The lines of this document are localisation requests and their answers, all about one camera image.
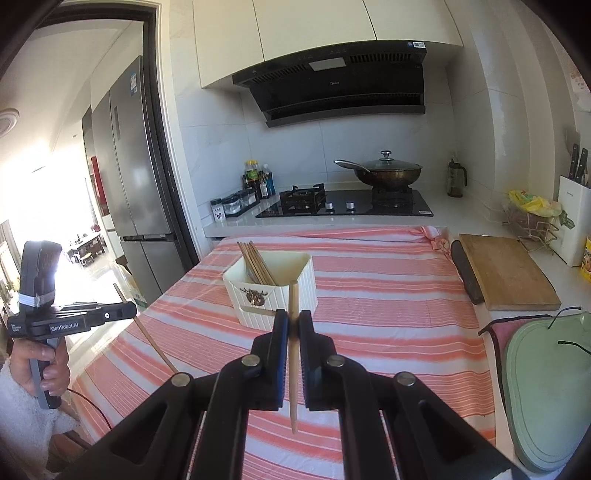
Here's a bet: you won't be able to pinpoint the black cable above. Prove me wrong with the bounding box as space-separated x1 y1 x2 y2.
69 390 114 431

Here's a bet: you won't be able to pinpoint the white knife block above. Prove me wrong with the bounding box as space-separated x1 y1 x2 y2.
551 174 591 267

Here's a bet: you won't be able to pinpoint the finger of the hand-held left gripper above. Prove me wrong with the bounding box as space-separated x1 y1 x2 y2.
55 301 138 326

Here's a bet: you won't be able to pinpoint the red wall hanging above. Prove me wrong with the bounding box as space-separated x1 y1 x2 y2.
91 156 101 217

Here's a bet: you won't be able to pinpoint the wooden cutting board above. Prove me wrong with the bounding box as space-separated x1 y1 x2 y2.
459 233 561 312

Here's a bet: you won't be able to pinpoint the grey refrigerator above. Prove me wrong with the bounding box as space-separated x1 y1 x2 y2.
90 55 178 305

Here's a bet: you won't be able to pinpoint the wire basket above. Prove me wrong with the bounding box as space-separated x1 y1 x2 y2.
502 191 575 252

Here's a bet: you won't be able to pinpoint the pink striped tablecloth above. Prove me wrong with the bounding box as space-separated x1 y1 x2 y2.
69 224 497 480

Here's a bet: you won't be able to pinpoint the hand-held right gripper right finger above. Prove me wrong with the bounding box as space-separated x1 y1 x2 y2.
298 310 513 480

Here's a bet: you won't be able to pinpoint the black oblong pad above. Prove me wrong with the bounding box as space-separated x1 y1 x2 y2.
450 240 485 305

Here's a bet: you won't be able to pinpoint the person's left forearm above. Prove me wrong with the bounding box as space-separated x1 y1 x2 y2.
0 360 81 472

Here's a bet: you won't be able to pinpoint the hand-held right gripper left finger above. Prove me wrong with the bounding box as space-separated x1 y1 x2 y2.
58 309 289 480

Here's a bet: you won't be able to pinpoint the white ribbed utensil box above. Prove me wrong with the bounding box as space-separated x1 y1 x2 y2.
223 251 319 332

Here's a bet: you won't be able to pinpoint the black range hood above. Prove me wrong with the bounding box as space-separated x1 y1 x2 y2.
232 39 426 128

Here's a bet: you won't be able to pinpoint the cream wall cabinets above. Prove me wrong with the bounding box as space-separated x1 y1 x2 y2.
191 0 464 90

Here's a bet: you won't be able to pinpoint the black gas cooktop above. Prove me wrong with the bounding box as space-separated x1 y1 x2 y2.
255 182 435 219

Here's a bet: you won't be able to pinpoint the yellow cardboard box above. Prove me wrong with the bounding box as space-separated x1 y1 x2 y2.
115 265 148 310

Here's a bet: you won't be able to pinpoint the green cutting board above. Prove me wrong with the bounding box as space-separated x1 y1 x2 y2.
503 311 591 472

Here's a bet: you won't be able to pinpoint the wok with glass lid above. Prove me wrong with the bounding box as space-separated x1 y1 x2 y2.
334 150 423 190

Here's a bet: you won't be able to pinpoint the spice jar set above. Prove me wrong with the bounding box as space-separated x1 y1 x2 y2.
210 187 259 221

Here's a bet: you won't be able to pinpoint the pink mat with black trim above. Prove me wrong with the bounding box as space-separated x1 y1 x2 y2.
478 307 583 402

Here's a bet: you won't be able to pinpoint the person's left hand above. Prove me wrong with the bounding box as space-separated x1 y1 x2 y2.
9 344 71 400

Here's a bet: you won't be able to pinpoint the dark sauce bottle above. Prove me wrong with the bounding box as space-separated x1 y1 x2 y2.
259 163 277 199

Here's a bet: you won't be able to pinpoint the dark glass pitcher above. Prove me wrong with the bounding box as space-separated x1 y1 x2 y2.
447 158 468 198

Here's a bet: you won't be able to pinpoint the yellow plastic bag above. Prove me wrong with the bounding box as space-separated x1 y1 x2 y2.
508 189 568 219

